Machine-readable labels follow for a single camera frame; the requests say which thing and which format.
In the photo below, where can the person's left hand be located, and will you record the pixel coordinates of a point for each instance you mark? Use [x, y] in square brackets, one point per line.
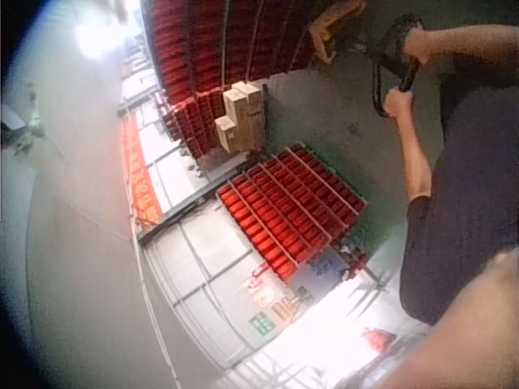
[398, 103]

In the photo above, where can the person's right hand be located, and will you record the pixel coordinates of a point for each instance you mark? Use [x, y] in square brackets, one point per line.
[418, 44]

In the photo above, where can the person's right fingers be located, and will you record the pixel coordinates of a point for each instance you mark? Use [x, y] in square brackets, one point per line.
[414, 50]

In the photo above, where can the person's left fingers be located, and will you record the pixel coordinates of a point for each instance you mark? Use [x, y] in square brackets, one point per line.
[392, 104]

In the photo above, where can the yellow pallet jack body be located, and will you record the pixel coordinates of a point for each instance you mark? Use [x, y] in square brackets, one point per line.
[324, 28]

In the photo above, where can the brown cardboard carton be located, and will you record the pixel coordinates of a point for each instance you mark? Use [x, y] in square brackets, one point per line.
[255, 109]
[239, 109]
[227, 133]

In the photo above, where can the low pallet of red boxes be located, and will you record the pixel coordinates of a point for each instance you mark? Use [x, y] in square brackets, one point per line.
[292, 202]

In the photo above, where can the blue pallet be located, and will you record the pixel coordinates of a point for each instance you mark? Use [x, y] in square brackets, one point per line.
[324, 263]

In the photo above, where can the tall stack of red boxes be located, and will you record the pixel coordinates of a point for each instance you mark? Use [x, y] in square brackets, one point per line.
[211, 44]

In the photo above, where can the small stack of red boxes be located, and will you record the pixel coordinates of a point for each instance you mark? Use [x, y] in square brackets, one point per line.
[194, 121]

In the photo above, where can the red fire extinguishers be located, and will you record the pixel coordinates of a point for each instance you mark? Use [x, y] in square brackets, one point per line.
[284, 310]

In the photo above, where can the red object by window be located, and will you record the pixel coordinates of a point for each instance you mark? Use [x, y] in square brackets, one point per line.
[377, 337]

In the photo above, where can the red banner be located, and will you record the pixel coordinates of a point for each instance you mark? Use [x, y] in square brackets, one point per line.
[140, 174]

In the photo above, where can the green wall sign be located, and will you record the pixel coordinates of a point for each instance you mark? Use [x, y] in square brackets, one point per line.
[261, 324]

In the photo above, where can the wall mounted camera fixture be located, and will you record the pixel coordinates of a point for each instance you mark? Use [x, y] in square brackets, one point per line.
[18, 133]

